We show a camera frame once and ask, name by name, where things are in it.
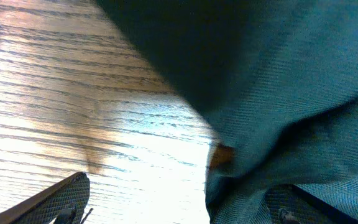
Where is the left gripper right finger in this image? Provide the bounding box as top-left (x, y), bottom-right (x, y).
top-left (265, 185), bottom-right (358, 224)

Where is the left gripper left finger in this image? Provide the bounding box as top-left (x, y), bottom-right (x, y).
top-left (0, 172), bottom-right (90, 224)

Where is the black polo shirt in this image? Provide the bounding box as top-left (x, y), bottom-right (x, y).
top-left (99, 0), bottom-right (358, 223)

